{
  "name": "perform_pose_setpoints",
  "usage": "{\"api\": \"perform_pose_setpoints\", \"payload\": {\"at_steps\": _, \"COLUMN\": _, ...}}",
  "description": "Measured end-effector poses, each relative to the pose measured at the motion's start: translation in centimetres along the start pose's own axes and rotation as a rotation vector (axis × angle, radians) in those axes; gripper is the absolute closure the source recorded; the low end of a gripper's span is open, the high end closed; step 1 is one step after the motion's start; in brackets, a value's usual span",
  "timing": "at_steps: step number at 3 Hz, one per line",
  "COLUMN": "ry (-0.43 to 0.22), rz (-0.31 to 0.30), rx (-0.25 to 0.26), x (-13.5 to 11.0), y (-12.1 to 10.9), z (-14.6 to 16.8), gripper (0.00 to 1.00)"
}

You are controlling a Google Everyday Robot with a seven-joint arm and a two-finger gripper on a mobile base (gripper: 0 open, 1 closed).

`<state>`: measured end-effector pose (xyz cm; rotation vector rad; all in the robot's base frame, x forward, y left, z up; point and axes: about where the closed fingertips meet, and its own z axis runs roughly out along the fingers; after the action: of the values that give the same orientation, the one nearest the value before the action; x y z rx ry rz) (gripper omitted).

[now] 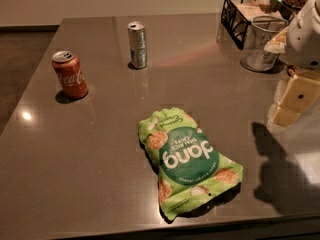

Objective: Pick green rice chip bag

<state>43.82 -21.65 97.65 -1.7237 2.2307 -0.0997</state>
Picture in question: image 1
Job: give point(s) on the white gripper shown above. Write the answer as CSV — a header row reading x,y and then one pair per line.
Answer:
x,y
305,42

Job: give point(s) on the green rice chip bag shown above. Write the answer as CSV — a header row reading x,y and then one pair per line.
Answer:
x,y
191,172

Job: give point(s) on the silver slim drink can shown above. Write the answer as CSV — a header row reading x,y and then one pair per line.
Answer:
x,y
138,44

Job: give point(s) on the red Coca-Cola can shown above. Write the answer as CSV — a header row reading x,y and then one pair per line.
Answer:
x,y
68,70

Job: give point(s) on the black wire basket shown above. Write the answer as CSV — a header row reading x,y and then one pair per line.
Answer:
x,y
236,17

